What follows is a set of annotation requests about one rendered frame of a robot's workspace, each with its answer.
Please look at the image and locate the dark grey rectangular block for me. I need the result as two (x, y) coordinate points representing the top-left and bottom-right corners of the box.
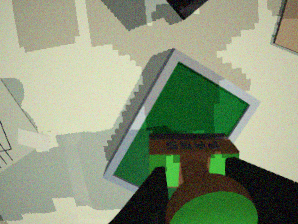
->
(166, 0), (208, 20)

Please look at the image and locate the cream paper card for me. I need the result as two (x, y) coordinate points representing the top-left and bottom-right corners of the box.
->
(0, 77), (51, 173)

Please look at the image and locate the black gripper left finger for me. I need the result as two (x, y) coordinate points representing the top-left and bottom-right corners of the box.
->
(109, 167), (169, 224)

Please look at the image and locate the green ink pad in grey tray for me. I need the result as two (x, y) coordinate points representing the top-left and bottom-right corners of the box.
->
(102, 48), (261, 192)

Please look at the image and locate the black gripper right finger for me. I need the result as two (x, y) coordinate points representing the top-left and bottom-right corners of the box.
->
(225, 157), (298, 224)

